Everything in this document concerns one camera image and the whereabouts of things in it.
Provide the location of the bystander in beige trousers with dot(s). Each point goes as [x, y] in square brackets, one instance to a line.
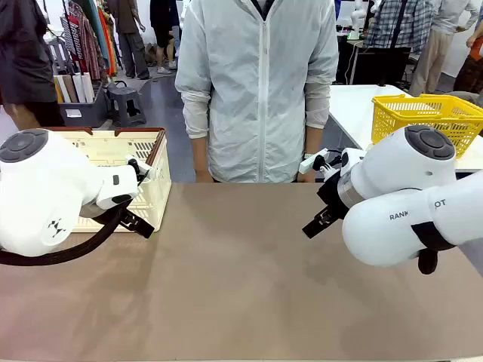
[434, 53]

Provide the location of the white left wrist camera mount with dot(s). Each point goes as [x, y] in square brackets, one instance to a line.
[149, 171]

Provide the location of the person in white jacket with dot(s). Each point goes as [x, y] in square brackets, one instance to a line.
[260, 94]

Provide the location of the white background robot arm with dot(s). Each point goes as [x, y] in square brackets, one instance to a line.
[358, 17]

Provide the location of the yellow paper roll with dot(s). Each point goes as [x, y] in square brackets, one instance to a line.
[58, 90]

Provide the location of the grey plastic stool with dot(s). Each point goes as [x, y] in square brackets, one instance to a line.
[126, 102]

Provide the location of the bystander in plaid shirt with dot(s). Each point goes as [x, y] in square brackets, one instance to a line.
[396, 26]

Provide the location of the person's right hand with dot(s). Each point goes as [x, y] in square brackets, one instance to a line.
[204, 177]

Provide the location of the bystander in orange patterned clothes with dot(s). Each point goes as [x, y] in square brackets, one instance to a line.
[471, 71]

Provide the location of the person's left forearm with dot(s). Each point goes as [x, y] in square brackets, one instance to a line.
[317, 109]

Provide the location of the grey storage bin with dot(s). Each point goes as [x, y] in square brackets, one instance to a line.
[83, 113]

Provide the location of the bystander in dark grey shirt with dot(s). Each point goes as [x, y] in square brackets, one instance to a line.
[22, 56]

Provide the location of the yellow plastic shopping basket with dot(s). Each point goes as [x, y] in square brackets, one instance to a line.
[400, 117]

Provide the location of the white table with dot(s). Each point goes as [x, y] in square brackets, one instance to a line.
[351, 113]

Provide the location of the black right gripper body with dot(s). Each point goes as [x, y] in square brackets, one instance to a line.
[332, 198]

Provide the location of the clothes rack with garments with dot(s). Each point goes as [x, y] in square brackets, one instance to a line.
[90, 37]

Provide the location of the person's right forearm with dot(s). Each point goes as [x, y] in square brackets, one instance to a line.
[196, 120]

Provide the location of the brown paper roll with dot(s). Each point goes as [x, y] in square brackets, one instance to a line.
[69, 88]

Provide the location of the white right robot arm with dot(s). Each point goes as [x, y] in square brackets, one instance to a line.
[396, 226]

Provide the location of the white paper roll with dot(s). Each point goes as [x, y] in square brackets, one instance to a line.
[79, 88]
[89, 86]

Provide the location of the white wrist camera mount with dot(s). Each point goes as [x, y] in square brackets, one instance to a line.
[149, 171]
[311, 160]

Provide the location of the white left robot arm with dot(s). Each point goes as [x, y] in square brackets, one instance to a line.
[37, 188]

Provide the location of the cream folding crate brown rim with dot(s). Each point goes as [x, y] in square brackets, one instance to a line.
[154, 196]

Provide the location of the black monitor panel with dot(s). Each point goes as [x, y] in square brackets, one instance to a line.
[381, 66]

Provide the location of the grey plastic chair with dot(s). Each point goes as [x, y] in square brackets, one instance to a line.
[60, 53]

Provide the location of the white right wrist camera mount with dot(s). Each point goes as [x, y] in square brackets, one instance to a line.
[311, 160]

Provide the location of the bystander in black shorts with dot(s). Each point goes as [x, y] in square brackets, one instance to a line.
[164, 30]

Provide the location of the person's left hand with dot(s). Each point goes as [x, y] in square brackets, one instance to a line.
[308, 178]

